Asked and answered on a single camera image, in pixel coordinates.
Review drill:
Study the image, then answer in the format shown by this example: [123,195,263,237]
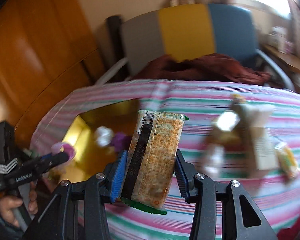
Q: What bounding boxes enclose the purple snack packet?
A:
[110,132,132,153]

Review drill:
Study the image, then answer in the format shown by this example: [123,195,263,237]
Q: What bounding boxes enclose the orange patterned snack packet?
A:
[120,110,188,215]

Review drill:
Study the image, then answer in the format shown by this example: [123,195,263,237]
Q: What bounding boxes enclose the white plastic wrap ball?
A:
[202,144,225,180]

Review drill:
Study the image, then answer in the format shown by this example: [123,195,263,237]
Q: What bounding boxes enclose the beige printed carton box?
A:
[249,105,279,177]

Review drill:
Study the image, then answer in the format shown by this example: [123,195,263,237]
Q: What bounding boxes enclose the pink small cup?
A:
[51,142,76,160]

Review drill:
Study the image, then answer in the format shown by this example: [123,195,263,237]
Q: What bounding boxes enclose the person's left hand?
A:
[0,182,38,228]

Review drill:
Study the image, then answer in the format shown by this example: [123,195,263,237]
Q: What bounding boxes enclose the gold metal tin box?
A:
[47,99,140,185]

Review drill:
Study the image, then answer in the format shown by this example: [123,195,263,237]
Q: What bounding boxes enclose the striped pink green tablecloth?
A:
[30,80,300,239]

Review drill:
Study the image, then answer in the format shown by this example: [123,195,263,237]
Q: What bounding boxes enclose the rolled striped sock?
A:
[212,103,275,132]

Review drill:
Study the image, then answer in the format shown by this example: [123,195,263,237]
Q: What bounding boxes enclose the yellow green snack packet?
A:
[274,141,300,180]

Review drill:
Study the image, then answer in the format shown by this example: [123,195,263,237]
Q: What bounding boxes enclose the dark red jacket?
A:
[132,54,271,86]

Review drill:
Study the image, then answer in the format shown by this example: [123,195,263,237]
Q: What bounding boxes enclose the wooden wardrobe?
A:
[0,0,105,148]

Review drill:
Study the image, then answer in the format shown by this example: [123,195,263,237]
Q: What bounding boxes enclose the red cloth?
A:
[277,217,300,240]

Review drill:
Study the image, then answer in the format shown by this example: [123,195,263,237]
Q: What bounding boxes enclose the grey yellow blue chair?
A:
[106,4,295,91]

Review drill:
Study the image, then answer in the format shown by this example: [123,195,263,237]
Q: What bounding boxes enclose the wooden side desk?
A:
[261,44,300,74]

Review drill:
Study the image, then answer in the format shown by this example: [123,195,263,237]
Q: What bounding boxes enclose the white boxes on desk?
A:
[267,26,294,54]

